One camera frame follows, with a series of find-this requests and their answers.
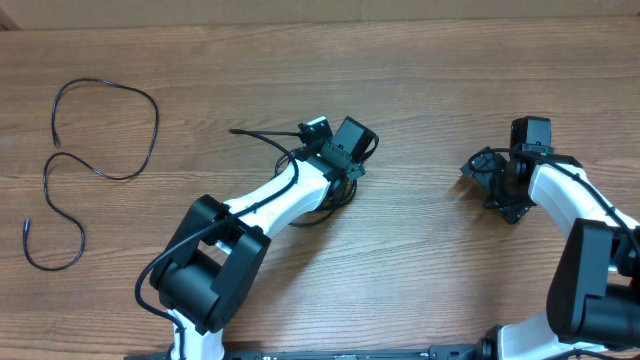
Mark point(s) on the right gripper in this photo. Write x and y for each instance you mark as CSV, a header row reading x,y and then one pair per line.
x,y
516,207

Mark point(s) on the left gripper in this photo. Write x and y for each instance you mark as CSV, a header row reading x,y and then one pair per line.
x,y
355,170

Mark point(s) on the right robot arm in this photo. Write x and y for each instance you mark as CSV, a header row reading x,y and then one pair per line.
x,y
592,305

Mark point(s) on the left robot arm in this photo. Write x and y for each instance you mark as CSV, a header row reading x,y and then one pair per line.
x,y
209,265

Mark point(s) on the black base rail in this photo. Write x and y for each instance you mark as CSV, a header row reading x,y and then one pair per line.
x,y
434,352

